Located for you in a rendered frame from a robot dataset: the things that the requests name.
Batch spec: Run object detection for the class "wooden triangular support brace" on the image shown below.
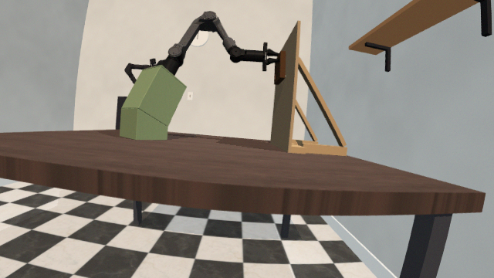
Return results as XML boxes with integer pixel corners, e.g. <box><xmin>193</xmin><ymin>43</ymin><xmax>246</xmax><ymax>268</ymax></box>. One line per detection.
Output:
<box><xmin>291</xmin><ymin>57</ymin><xmax>347</xmax><ymax>156</ymax></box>

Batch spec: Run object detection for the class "brown picture frame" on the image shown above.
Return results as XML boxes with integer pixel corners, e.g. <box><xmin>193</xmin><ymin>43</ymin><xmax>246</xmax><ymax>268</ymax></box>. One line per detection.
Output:
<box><xmin>274</xmin><ymin>51</ymin><xmax>286</xmax><ymax>85</ymax></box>

